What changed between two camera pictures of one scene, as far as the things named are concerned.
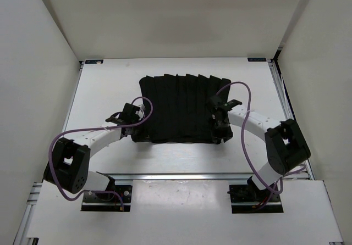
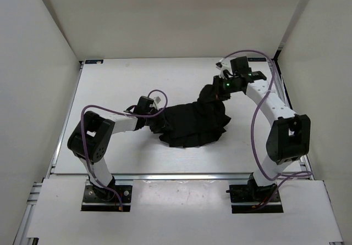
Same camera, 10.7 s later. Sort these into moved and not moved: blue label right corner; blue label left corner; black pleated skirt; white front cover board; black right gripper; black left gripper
Moved: black left gripper; black pleated skirt; black right gripper
Not moved: blue label left corner; white front cover board; blue label right corner
